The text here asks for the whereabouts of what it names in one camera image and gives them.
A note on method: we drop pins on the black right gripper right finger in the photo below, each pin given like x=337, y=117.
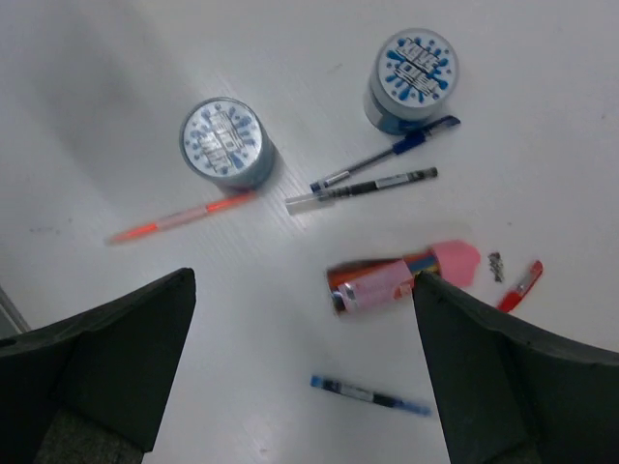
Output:
x=510, y=392

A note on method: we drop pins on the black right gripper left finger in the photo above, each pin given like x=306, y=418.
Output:
x=93, y=388

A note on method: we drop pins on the pink capped marker bottle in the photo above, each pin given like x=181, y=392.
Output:
x=372, y=283

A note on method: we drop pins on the red gel pen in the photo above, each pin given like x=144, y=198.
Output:
x=521, y=288

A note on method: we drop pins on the blue refill pen clear cap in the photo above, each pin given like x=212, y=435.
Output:
x=382, y=399

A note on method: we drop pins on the orange highlighter pen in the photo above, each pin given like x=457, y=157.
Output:
x=181, y=218

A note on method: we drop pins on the blue capped gel pen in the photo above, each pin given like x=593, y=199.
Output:
x=410, y=141

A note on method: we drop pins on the black gel pen clear cap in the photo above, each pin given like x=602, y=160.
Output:
x=323, y=197

